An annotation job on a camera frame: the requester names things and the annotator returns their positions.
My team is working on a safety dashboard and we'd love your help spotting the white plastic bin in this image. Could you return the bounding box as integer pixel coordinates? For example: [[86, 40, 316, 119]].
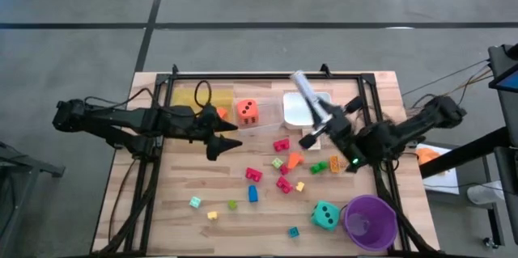
[[282, 91, 333, 130]]

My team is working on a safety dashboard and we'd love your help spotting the orange plastic object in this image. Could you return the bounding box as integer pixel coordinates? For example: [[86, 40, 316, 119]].
[[415, 147, 441, 167]]

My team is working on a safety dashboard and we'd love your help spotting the black diagonal stand beam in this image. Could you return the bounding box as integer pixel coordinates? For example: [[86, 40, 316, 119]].
[[418, 126, 518, 180]]

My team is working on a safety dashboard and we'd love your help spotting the red two-stud block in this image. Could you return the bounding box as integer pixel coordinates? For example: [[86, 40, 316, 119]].
[[244, 167, 264, 183], [273, 138, 291, 153], [276, 176, 294, 194]]

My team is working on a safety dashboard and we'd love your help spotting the grey stand column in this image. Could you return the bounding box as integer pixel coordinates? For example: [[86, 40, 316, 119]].
[[493, 87, 518, 247]]

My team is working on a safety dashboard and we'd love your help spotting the thin tan cable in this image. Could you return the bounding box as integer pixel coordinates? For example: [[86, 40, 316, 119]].
[[440, 66, 495, 101]]

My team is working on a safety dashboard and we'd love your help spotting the teal foam die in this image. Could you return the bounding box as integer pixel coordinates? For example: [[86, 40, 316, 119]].
[[310, 200, 342, 232]]

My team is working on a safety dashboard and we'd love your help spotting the purple plastic bucket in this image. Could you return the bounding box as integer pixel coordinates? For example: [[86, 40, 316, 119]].
[[340, 194, 400, 252]]

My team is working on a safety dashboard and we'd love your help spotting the black stand leg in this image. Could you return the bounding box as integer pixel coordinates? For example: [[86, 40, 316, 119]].
[[485, 203, 507, 247]]

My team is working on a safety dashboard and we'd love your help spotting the black monitor blue screen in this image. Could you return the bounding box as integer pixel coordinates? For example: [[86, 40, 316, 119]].
[[487, 43, 518, 91]]

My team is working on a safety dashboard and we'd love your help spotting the brown cable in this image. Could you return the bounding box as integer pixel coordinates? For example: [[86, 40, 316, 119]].
[[108, 156, 138, 231]]

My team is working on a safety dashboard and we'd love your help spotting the thin dark cable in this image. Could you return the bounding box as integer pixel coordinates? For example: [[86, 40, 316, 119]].
[[401, 59, 491, 97]]

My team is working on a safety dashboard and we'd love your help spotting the clear plastic bin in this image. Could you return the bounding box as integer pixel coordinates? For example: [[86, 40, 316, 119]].
[[232, 95, 284, 133]]

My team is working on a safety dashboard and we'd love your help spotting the black aluminium table frame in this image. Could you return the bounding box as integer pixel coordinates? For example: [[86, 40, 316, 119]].
[[91, 63, 442, 258]]

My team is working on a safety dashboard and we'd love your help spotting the yellow translucent plastic bin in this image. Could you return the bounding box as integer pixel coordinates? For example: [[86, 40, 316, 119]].
[[172, 87, 235, 125]]

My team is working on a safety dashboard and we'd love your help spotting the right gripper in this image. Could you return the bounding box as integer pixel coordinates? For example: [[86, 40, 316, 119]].
[[299, 96, 364, 158]]

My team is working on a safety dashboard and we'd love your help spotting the black caster wheel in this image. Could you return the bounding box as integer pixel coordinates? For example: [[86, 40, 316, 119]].
[[482, 235, 502, 251]]

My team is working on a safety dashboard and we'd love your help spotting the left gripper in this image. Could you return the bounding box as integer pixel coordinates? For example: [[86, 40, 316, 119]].
[[188, 104, 244, 161]]

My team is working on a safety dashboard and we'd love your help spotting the orange foam die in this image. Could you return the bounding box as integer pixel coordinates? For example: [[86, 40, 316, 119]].
[[236, 99, 260, 126]]

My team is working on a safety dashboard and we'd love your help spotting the white paper sheet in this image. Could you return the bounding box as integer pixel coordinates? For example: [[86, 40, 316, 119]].
[[415, 144, 461, 196]]

